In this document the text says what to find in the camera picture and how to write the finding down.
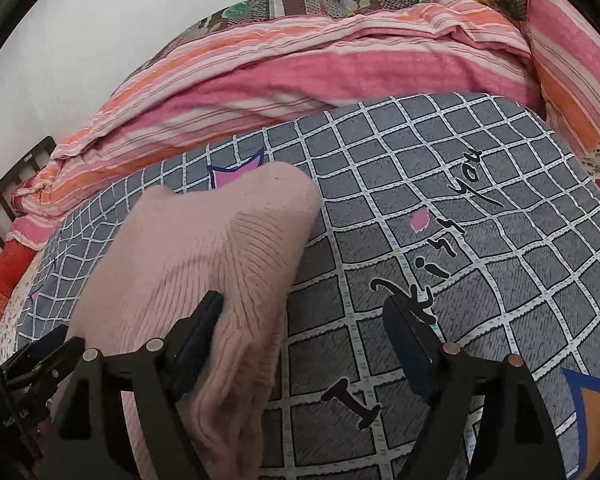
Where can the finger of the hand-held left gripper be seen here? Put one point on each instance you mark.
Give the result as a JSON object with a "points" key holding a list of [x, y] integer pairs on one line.
{"points": [[45, 367]]}

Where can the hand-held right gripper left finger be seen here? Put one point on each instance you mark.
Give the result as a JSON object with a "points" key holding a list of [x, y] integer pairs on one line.
{"points": [[200, 340]]}

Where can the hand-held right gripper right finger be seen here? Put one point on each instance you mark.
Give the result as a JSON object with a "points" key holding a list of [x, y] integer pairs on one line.
{"points": [[412, 345]]}

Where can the pink knit sweater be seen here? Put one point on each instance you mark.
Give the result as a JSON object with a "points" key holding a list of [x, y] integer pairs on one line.
{"points": [[205, 260]]}

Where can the dark wooden slatted headboard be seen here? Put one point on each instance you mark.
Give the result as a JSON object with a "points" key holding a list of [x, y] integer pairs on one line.
{"points": [[0, 205]]}

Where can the grey checked bed sheet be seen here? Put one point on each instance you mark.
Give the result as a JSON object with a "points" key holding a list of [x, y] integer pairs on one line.
{"points": [[430, 180]]}

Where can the pink orange striped quilt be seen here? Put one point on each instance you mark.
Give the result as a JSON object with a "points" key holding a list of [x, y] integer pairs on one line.
{"points": [[305, 70]]}

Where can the red pillow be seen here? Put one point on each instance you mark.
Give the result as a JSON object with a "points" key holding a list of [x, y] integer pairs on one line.
{"points": [[7, 275]]}

